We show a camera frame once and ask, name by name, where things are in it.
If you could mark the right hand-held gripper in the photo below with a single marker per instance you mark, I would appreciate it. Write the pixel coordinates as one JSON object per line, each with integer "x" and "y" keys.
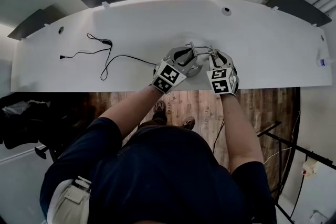
{"x": 221, "y": 81}

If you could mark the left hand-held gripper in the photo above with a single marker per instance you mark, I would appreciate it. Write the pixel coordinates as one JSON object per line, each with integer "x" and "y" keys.
{"x": 168, "y": 77}

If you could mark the silver desk lamp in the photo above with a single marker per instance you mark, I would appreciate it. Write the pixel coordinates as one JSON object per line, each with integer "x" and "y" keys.
{"x": 193, "y": 47}

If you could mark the person's right forearm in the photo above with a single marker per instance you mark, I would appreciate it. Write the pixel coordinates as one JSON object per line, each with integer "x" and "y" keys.
{"x": 241, "y": 133}

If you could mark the person's left forearm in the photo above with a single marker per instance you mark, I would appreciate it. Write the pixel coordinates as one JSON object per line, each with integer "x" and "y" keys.
{"x": 128, "y": 110}

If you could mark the person's left shoe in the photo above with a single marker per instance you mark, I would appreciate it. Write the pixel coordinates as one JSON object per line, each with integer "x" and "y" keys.
{"x": 160, "y": 111}

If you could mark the person's shoe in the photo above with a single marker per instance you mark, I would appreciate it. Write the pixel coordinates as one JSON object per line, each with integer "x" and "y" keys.
{"x": 188, "y": 123}
{"x": 160, "y": 111}

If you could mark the person's right shoe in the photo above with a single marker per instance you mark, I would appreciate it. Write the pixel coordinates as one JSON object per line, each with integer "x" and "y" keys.
{"x": 188, "y": 123}

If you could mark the black metal stand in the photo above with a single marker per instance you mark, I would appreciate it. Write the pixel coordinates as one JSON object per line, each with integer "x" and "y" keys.
{"x": 302, "y": 150}

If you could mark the person's navy shirt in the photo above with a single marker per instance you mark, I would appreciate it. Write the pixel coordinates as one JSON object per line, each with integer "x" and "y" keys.
{"x": 162, "y": 178}

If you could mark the black office chair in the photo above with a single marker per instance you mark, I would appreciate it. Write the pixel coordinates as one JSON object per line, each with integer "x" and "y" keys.
{"x": 31, "y": 120}

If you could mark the white floor socket box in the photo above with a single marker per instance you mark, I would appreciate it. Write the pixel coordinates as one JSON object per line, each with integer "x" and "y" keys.
{"x": 319, "y": 217}

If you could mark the person's beige trousers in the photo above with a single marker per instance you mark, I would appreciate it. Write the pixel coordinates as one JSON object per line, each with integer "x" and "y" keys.
{"x": 68, "y": 204}

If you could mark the white wall pipes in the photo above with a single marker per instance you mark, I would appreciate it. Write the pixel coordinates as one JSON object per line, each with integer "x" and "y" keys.
{"x": 326, "y": 1}

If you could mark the white power strip red switch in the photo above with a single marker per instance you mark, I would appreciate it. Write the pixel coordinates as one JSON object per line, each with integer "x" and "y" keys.
{"x": 309, "y": 168}

